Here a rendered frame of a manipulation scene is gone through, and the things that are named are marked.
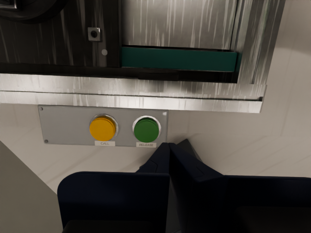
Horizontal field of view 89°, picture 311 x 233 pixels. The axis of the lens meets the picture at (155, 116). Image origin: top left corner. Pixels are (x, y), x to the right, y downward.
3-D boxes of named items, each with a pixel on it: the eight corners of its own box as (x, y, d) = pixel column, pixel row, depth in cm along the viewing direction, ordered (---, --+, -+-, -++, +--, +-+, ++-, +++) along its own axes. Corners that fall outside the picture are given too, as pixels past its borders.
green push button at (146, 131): (158, 138, 28) (158, 143, 26) (134, 137, 27) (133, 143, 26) (159, 116, 26) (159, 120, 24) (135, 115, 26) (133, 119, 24)
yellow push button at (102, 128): (117, 137, 27) (115, 142, 25) (94, 136, 27) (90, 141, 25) (117, 114, 26) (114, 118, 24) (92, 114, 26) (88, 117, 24)
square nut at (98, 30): (102, 42, 21) (100, 41, 21) (90, 41, 21) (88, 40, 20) (102, 29, 21) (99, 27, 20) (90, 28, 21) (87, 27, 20)
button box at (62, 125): (164, 135, 33) (166, 149, 27) (62, 131, 32) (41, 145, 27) (166, 102, 31) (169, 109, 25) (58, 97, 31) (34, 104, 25)
